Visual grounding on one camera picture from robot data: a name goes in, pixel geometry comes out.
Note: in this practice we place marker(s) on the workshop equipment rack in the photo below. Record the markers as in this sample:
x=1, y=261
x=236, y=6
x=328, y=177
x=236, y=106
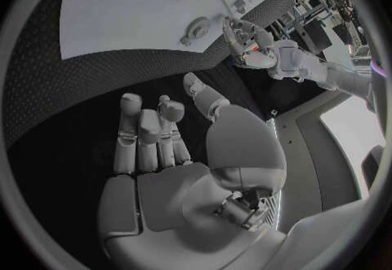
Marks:
x=324, y=12

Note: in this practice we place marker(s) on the small grey plug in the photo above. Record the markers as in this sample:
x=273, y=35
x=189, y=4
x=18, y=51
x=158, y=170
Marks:
x=185, y=41

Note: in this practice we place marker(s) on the grey gear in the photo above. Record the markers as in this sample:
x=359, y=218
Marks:
x=197, y=27

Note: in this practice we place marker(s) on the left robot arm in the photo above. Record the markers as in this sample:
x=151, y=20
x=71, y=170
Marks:
x=318, y=69

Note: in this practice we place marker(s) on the white task board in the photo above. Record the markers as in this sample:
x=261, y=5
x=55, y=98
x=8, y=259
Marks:
x=128, y=15

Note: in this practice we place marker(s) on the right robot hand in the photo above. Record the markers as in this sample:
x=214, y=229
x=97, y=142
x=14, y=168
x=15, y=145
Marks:
x=171, y=196

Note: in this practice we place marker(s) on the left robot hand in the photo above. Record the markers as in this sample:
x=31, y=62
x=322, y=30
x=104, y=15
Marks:
x=260, y=59

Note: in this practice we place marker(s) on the grey peg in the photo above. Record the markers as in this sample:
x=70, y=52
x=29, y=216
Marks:
x=239, y=5

